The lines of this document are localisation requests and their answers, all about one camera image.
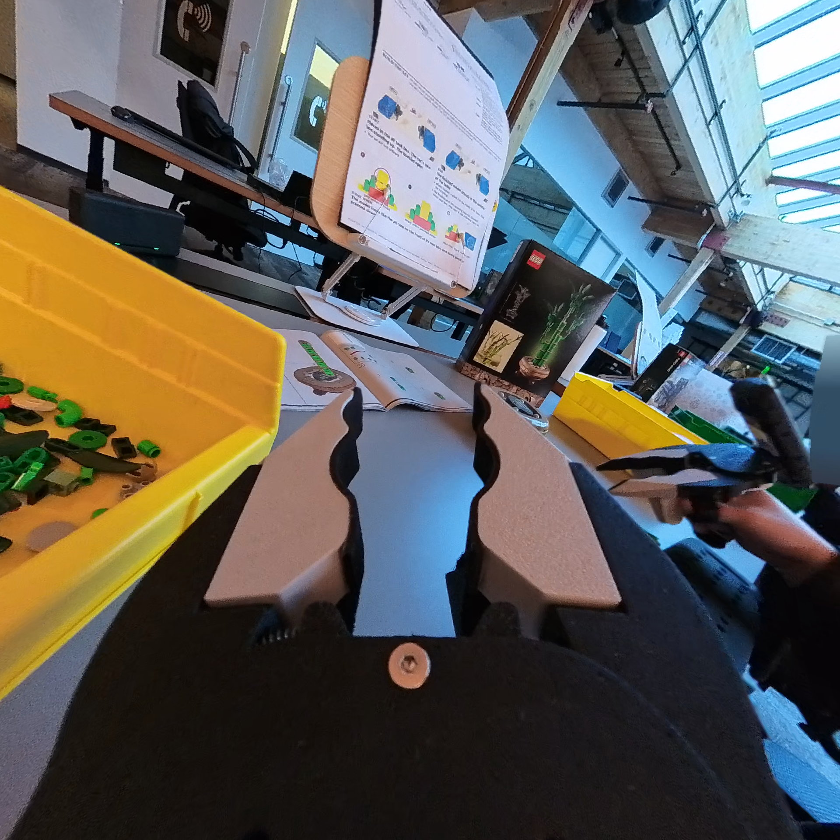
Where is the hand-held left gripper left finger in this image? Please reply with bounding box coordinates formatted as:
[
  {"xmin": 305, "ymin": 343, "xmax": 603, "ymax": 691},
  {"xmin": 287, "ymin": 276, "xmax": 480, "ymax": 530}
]
[{"xmin": 203, "ymin": 387, "xmax": 366, "ymax": 627}]

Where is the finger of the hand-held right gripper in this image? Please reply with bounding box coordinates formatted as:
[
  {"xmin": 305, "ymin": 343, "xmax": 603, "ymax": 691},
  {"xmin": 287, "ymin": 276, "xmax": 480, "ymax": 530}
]
[
  {"xmin": 609, "ymin": 476, "xmax": 704, "ymax": 526},
  {"xmin": 596, "ymin": 445, "xmax": 698, "ymax": 475}
]

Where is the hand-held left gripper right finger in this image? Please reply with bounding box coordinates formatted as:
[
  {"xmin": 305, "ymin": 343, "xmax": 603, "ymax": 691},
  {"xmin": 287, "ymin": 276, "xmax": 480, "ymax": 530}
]
[{"xmin": 446, "ymin": 382, "xmax": 623, "ymax": 639}]

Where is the brown round brick base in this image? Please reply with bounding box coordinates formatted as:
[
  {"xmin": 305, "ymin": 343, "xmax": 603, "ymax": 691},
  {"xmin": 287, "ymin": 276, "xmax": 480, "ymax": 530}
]
[{"xmin": 500, "ymin": 388, "xmax": 551, "ymax": 434}]

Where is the yellow plastic bin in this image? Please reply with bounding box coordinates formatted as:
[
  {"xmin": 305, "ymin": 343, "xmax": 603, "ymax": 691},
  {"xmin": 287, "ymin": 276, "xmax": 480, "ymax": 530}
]
[
  {"xmin": 553, "ymin": 373, "xmax": 710, "ymax": 460},
  {"xmin": 0, "ymin": 187, "xmax": 287, "ymax": 700}
]

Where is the person's right forearm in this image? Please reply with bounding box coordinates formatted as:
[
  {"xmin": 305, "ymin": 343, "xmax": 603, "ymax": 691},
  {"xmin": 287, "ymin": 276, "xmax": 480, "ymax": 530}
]
[{"xmin": 748, "ymin": 489, "xmax": 840, "ymax": 749}]

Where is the grey desk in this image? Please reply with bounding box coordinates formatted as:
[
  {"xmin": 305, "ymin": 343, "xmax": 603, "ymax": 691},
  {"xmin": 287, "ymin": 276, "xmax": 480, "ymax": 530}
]
[{"xmin": 0, "ymin": 249, "xmax": 769, "ymax": 808}]

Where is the wooden background desk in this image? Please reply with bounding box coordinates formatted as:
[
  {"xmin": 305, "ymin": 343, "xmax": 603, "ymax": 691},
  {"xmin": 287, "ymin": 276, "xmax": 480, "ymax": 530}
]
[{"xmin": 49, "ymin": 91, "xmax": 316, "ymax": 231}]

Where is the person's right hand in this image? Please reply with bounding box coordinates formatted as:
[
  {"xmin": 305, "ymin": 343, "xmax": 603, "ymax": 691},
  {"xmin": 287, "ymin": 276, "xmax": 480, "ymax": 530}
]
[{"xmin": 715, "ymin": 489, "xmax": 840, "ymax": 586}]

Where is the green plastic crate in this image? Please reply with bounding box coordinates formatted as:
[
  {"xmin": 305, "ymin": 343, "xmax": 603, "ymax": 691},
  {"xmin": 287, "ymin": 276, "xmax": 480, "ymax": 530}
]
[{"xmin": 669, "ymin": 407, "xmax": 815, "ymax": 513}]

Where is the small black toy set box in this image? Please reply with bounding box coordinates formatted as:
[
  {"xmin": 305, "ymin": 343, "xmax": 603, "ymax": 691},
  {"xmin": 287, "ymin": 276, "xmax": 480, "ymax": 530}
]
[{"xmin": 631, "ymin": 343, "xmax": 706, "ymax": 411}]

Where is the black studded mat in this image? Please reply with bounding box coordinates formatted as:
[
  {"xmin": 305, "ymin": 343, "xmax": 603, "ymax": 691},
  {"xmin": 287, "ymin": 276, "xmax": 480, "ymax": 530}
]
[{"xmin": 663, "ymin": 538, "xmax": 762, "ymax": 664}]

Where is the white water bottle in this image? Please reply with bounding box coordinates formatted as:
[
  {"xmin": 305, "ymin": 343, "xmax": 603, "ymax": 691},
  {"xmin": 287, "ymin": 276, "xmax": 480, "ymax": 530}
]
[{"xmin": 558, "ymin": 325, "xmax": 608, "ymax": 388}]

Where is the white angular board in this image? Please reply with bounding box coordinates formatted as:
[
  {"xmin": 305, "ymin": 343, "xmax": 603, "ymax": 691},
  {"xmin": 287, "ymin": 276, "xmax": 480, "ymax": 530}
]
[{"xmin": 633, "ymin": 272, "xmax": 677, "ymax": 375}]

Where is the open instruction booklet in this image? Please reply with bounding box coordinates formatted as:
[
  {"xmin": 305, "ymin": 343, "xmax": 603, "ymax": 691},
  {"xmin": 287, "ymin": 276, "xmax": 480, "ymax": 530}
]
[{"xmin": 279, "ymin": 328, "xmax": 473, "ymax": 414}]

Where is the black toy brick set box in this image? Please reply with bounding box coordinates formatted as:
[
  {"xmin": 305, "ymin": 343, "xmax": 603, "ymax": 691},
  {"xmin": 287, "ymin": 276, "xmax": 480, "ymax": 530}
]
[{"xmin": 457, "ymin": 239, "xmax": 618, "ymax": 408}]

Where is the pile of green toy bricks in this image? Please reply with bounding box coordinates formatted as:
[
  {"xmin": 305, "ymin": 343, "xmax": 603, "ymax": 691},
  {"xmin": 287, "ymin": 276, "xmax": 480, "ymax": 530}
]
[{"xmin": 0, "ymin": 374, "xmax": 161, "ymax": 555}]

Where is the black flat pad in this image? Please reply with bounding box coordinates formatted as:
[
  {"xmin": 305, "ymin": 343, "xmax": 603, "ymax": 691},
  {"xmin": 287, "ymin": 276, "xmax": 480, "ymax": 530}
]
[{"xmin": 154, "ymin": 249, "xmax": 309, "ymax": 316}]

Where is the dark grey speaker box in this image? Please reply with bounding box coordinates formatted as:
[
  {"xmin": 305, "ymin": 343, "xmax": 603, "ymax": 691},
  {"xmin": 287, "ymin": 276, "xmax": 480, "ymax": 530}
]
[{"xmin": 69, "ymin": 187, "xmax": 186, "ymax": 258}]

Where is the black office chair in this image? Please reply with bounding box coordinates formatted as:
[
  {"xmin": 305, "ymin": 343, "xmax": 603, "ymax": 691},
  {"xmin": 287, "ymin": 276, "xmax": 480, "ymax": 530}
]
[{"xmin": 172, "ymin": 79, "xmax": 270, "ymax": 260}]

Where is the printed instruction sheet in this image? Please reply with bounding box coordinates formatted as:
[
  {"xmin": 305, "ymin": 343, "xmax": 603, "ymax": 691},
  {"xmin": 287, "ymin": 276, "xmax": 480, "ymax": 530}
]
[{"xmin": 340, "ymin": 0, "xmax": 511, "ymax": 290}]

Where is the long black bar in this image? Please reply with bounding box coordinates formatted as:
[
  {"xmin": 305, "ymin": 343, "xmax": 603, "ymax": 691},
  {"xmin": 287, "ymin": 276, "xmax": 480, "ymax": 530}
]
[{"xmin": 110, "ymin": 105, "xmax": 244, "ymax": 172}]

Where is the phone symbol door window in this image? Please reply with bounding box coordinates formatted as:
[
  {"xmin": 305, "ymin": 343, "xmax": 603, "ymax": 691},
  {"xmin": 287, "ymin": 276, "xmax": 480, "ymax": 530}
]
[{"xmin": 292, "ymin": 41, "xmax": 343, "ymax": 153}]

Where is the phone symbol wall sign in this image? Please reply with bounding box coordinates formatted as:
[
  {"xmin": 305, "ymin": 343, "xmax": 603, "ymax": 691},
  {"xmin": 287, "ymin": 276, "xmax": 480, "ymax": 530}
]
[{"xmin": 154, "ymin": 0, "xmax": 232, "ymax": 89}]

